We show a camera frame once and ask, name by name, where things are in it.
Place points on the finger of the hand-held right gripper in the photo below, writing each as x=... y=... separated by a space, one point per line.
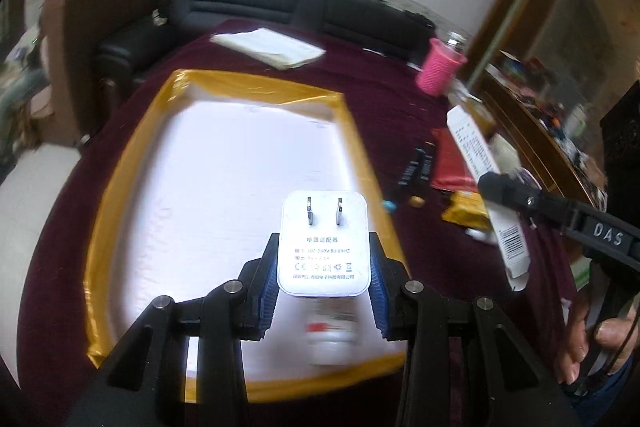
x=520 y=194

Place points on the clutter of small items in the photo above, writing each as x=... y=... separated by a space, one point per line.
x=555 y=117

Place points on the white bottle with red label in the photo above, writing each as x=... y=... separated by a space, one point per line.
x=332 y=342

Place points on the white power adapter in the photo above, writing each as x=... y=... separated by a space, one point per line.
x=325 y=267

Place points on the long white carton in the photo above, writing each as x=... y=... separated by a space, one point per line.
x=472 y=147

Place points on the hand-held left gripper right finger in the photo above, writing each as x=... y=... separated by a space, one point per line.
x=380 y=297

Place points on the bottle with pink sleeve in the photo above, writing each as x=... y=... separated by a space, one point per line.
x=437 y=67

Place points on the small blue item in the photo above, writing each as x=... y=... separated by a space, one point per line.
x=389 y=206

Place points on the white folded cloth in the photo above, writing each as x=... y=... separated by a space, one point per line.
x=270 y=47

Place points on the brown armchair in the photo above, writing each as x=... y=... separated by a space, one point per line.
x=90 y=32

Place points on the person's right hand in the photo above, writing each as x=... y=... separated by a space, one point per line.
x=575 y=337

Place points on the small brown item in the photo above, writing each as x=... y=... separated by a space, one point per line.
x=417 y=201

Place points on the black leather sofa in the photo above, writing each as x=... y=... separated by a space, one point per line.
x=240 y=2

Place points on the yellow snack packet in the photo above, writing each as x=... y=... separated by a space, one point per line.
x=467 y=209

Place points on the wooden cabinet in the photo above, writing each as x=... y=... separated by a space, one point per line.
x=525 y=132

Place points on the red foil packet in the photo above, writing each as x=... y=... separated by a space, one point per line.
x=450 y=167

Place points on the person's right forearm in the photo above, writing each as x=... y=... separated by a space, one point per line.
x=605 y=399

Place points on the white tray with gold rim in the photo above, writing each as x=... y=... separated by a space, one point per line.
x=225 y=157

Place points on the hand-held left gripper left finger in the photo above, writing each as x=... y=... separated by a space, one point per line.
x=267 y=287

